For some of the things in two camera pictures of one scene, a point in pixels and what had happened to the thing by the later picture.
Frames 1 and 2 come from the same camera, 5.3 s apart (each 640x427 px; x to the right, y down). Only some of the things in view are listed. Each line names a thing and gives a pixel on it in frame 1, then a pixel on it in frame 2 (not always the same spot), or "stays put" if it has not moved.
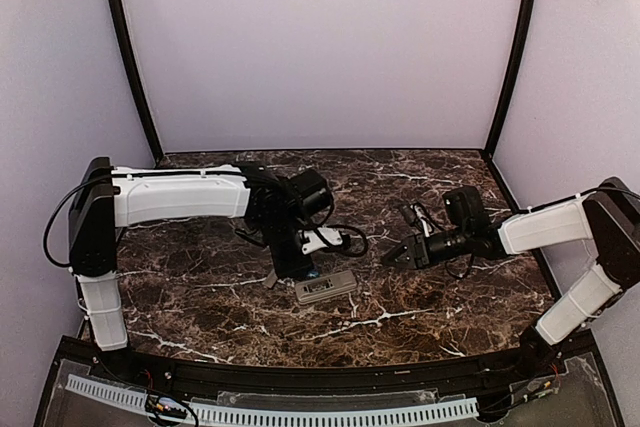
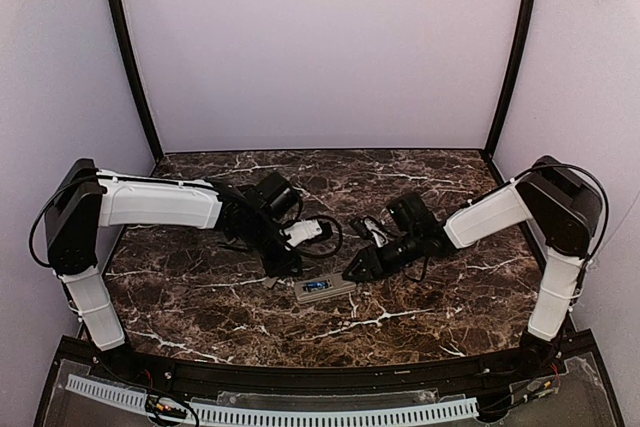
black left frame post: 123,36 stays put
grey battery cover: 272,278 stays put
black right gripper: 419,250 -> 377,257
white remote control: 325,286 stays put
